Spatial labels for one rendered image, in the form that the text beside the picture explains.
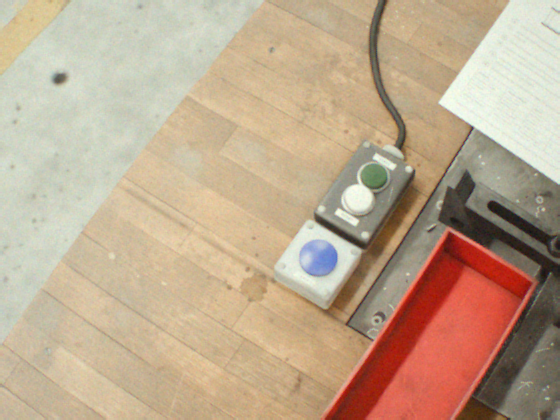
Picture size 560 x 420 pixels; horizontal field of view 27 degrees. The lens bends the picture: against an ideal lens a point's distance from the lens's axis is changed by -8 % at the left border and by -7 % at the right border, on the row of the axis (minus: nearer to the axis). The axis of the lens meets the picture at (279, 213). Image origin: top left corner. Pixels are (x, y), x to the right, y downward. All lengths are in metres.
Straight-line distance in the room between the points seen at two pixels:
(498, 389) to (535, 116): 0.34
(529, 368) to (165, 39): 1.43
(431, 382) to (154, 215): 0.35
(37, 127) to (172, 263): 1.18
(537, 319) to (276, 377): 0.30
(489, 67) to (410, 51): 0.10
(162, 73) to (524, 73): 1.17
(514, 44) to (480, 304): 0.35
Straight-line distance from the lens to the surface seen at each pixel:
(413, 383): 1.27
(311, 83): 1.41
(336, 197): 1.31
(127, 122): 2.43
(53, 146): 2.43
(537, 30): 1.50
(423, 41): 1.46
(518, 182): 1.38
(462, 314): 1.30
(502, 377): 1.29
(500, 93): 1.43
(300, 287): 1.28
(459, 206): 1.29
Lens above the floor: 2.12
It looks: 66 degrees down
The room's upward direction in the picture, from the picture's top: 1 degrees clockwise
